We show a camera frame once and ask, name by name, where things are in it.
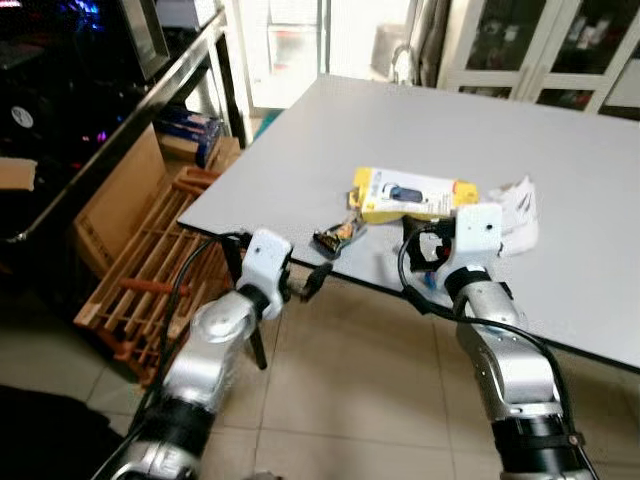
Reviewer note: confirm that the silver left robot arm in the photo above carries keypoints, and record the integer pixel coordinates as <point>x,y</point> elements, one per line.
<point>205,345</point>

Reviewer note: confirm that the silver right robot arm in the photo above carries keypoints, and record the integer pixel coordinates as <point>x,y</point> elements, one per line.
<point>510,370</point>

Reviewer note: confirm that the yellow product box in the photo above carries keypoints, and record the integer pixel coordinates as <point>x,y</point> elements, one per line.
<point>410,195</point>

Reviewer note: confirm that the dark snack wrapper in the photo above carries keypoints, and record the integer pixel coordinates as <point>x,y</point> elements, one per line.
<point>338,236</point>

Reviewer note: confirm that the black table leg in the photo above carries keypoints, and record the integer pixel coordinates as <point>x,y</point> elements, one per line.
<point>252,335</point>

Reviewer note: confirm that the white crumpled paper wrapper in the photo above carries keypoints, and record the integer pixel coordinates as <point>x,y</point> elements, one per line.
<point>518,215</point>

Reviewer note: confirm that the grey table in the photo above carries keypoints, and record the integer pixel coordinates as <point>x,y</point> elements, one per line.
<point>400,130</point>

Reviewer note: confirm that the wooden slatted rack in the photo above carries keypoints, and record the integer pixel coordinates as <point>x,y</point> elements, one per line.
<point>140,280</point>

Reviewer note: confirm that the curved metal tube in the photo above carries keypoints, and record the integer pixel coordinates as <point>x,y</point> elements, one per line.
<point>405,62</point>

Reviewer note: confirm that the blue box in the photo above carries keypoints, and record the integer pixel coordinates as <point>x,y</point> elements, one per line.
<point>190,128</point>

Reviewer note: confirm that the brown cardboard sheet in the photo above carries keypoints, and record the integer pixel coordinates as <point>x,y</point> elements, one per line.
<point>125,200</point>

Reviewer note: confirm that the white glass door cabinet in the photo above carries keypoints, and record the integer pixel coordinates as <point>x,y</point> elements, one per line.
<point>560,45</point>

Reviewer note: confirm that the black computer case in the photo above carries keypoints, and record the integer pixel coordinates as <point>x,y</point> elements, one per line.
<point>60,70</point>

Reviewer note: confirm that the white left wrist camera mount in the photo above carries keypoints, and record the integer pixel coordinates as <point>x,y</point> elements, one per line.
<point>266,257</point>

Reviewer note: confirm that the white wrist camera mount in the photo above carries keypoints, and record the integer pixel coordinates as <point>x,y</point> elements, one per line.
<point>266,257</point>
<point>478,232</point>

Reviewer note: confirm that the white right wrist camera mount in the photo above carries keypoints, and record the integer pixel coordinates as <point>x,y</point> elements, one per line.
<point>478,232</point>

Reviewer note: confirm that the metal frame shelf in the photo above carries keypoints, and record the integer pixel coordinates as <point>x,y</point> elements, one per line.
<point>120,125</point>

